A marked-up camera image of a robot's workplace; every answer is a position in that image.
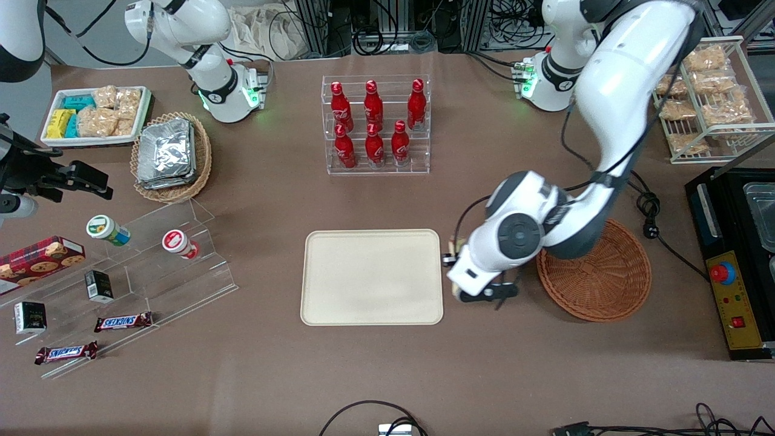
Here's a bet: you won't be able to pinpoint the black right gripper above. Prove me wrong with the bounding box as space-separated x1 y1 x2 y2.
0 114 114 204

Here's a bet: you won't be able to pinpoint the triangle sandwich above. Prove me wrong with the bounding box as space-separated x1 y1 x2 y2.
449 237 467 298

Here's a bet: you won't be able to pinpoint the white rectangular snack tray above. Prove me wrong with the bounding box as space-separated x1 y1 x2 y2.
41 86 153 148

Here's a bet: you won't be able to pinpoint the cream plastic tray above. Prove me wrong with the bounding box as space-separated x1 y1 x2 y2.
300 229 444 326

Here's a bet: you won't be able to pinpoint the oval light wicker basket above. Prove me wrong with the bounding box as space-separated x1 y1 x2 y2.
130 111 213 203

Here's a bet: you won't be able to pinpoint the round brown wicker basket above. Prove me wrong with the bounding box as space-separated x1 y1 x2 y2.
537 218 654 322

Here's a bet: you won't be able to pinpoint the green lid yogurt cup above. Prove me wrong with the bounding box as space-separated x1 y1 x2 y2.
85 214 131 246

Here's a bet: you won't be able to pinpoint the yellow snack packet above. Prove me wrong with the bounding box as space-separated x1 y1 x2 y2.
47 109 77 139

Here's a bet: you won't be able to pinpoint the silver foil pack stack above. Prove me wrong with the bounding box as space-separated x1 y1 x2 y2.
136 117 198 190

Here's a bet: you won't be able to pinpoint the red cookie box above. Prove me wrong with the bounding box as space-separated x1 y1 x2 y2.
0 236 86 289

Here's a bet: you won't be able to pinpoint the small black box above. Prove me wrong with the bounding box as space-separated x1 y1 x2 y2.
84 270 115 304
13 300 48 335

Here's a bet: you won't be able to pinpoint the red lid yogurt cup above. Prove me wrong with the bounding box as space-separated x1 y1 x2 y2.
161 229 201 260

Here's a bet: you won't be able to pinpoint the clear acrylic bottle rack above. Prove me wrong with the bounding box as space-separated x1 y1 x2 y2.
322 74 431 176

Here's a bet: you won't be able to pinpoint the red cola bottle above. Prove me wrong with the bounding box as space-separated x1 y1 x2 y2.
364 80 384 129
330 82 354 131
391 120 411 166
364 123 386 166
407 79 427 131
334 124 357 170

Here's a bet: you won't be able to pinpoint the clear acrylic step stand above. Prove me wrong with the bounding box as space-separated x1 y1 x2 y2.
0 198 239 380

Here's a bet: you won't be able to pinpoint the snickers bar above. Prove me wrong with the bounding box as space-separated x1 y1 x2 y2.
34 341 99 366
93 311 154 333

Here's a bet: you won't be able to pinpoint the beige cloth bag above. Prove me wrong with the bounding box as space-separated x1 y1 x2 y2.
229 4 311 62

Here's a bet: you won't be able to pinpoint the clear bagged pastry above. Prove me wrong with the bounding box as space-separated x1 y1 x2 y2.
690 71 737 96
655 75 689 98
701 99 755 131
683 45 728 73
668 133 707 154
658 99 698 121

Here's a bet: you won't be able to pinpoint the yellow emergency stop box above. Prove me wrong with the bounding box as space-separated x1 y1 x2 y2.
705 251 767 352

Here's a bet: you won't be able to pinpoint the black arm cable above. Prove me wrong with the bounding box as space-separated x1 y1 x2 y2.
44 0 153 67
452 100 670 244

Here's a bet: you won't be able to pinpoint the dark camera mount bracket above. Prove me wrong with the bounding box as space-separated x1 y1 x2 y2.
483 281 521 302

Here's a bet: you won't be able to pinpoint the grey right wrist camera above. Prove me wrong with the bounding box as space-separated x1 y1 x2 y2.
0 194 39 220

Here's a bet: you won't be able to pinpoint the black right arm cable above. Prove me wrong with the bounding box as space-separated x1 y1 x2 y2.
44 0 153 67

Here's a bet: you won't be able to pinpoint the black looped cable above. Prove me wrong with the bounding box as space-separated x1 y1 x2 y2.
318 400 428 436

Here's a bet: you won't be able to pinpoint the black power cable with plug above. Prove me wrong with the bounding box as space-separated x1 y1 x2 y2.
628 171 710 283

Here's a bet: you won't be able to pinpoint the black coiled cable bundle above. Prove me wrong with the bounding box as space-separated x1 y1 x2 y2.
353 24 438 56

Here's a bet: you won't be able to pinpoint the black tangled cables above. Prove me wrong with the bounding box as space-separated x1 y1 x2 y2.
589 402 775 436

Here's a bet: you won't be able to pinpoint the white wire rack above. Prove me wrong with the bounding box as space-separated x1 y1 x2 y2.
652 35 775 165

